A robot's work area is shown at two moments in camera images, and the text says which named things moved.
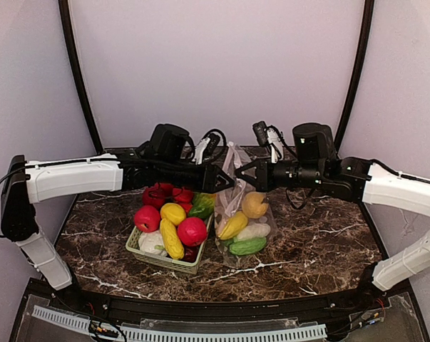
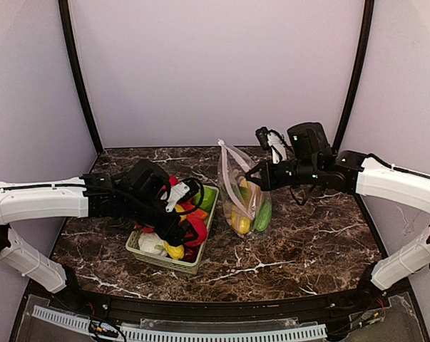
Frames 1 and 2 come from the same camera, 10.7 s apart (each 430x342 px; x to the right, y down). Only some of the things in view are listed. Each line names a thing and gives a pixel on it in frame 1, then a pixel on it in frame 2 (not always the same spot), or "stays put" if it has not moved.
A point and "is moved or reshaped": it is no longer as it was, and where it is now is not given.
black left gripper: [208, 177] to [172, 229]
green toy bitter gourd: [246, 246] to [264, 216]
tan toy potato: [252, 204] to [244, 183]
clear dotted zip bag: [245, 227] is moved or reshaped
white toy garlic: [151, 243] stays put
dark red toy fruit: [190, 254] stays put
